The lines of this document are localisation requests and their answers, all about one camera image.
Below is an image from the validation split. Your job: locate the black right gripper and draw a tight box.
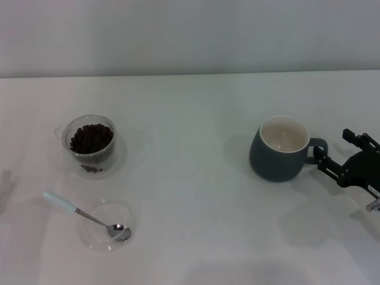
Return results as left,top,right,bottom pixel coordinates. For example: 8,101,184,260
313,128,380,197

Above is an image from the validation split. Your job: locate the double-wall glass cup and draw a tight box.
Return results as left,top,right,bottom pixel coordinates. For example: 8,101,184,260
54,115,128,181

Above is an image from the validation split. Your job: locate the coffee beans pile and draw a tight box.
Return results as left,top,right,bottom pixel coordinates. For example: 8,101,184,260
69,124,114,154

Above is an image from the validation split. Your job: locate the blue-handled metal spoon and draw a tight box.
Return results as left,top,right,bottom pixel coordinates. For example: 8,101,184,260
42,191,132,242

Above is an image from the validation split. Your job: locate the clear glass saucer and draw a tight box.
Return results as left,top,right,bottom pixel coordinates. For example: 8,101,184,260
79,200,138,252

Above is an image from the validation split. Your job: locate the dark green ceramic mug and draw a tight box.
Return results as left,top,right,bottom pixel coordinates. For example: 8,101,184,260
248,115,330,183

